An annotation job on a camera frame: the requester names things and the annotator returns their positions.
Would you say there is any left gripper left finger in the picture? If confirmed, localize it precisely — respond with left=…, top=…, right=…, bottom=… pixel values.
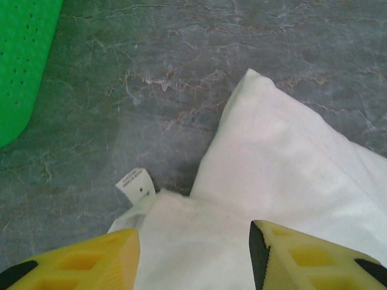
left=0, top=228, right=141, bottom=290

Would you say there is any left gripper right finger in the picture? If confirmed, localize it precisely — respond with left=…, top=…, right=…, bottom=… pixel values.
left=249, top=219, right=387, bottom=290

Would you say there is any white t-shirt with red print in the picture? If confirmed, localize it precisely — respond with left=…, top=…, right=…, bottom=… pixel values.
left=107, top=68, right=387, bottom=290

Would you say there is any green plastic basket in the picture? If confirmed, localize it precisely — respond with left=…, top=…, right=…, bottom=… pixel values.
left=0, top=0, right=63, bottom=149

